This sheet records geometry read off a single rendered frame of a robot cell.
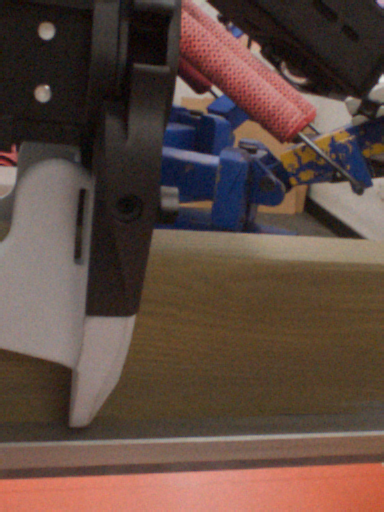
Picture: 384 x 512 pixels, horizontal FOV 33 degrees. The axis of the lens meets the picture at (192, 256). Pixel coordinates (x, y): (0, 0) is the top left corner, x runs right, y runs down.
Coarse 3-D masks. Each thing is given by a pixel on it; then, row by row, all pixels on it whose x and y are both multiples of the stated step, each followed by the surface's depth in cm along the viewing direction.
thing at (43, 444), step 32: (256, 416) 25; (288, 416) 25; (320, 416) 25; (352, 416) 25; (0, 448) 21; (32, 448) 21; (64, 448) 22; (96, 448) 22; (128, 448) 22; (160, 448) 23; (192, 448) 23; (224, 448) 23; (256, 448) 23; (288, 448) 24; (320, 448) 24; (352, 448) 25
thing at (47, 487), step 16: (0, 480) 37; (16, 480) 37; (32, 480) 37; (48, 480) 37; (64, 480) 38; (0, 496) 36; (16, 496) 36; (32, 496) 36; (48, 496) 36; (64, 496) 36
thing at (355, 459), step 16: (128, 464) 25; (144, 464) 25; (160, 464) 26; (176, 464) 26; (192, 464) 26; (208, 464) 26; (224, 464) 26; (240, 464) 27; (256, 464) 27; (272, 464) 27; (288, 464) 27; (304, 464) 27; (320, 464) 28; (336, 464) 28; (352, 464) 28
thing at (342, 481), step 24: (72, 480) 38; (96, 480) 38; (120, 480) 38; (144, 480) 39; (168, 480) 39; (192, 480) 39; (216, 480) 39; (240, 480) 40; (264, 480) 40; (288, 480) 40; (312, 480) 41; (336, 480) 41; (360, 480) 41; (72, 504) 36; (96, 504) 36; (120, 504) 36; (144, 504) 37; (168, 504) 37; (192, 504) 37; (216, 504) 37; (240, 504) 38; (264, 504) 38; (288, 504) 38; (312, 504) 38; (336, 504) 39; (360, 504) 39
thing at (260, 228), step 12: (180, 216) 100; (192, 216) 101; (204, 216) 102; (156, 228) 102; (168, 228) 101; (180, 228) 101; (192, 228) 100; (204, 228) 99; (252, 228) 99; (264, 228) 100; (276, 228) 101
